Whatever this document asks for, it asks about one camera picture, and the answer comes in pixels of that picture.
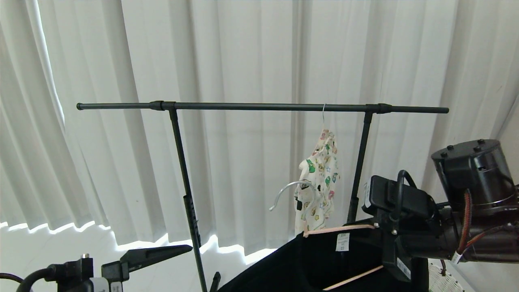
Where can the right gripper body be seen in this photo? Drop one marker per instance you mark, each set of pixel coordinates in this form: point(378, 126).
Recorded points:
point(429, 243)

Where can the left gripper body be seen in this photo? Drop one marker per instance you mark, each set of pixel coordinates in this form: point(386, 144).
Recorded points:
point(109, 280)

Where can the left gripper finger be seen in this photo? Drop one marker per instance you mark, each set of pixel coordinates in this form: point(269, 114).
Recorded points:
point(154, 253)

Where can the pink clothes hanger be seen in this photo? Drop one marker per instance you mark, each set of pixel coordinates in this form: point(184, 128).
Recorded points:
point(336, 229)
point(323, 117)

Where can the cream printed garment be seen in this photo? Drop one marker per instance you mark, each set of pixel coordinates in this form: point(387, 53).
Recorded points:
point(320, 174)

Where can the black garment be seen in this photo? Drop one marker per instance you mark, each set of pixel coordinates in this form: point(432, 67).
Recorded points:
point(292, 267)

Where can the white laundry basket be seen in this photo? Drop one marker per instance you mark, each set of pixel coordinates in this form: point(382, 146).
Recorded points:
point(444, 282)

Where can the black clothes rack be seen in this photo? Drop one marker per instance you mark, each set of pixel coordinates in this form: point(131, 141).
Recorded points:
point(263, 106)

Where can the white curtain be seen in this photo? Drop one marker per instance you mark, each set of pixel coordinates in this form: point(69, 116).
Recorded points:
point(202, 48)

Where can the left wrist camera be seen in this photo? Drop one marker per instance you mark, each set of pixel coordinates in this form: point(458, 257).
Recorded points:
point(75, 271)

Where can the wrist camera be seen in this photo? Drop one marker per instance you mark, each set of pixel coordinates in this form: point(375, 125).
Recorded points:
point(75, 271)
point(401, 198)

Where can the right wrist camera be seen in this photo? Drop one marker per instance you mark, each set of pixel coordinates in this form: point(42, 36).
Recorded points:
point(401, 198)

